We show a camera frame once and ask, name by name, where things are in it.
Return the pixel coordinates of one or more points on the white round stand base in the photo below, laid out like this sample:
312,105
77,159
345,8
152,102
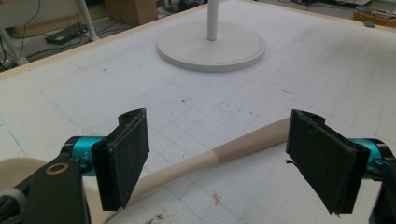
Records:
211,46

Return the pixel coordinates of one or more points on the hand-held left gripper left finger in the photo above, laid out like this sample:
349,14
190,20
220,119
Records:
121,161

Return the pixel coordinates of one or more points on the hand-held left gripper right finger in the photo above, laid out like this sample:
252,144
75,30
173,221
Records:
320,155

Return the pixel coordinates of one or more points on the brown cardboard box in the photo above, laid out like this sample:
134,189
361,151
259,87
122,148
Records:
132,11

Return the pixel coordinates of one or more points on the black flat device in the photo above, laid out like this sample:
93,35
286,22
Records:
65,34

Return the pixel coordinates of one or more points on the white metal stand leg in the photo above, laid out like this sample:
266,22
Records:
11,46
88,20

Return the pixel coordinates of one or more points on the wooden tray with parts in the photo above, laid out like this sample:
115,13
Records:
375,17

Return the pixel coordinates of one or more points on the dark equipment on floor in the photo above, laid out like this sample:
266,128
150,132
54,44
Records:
188,4

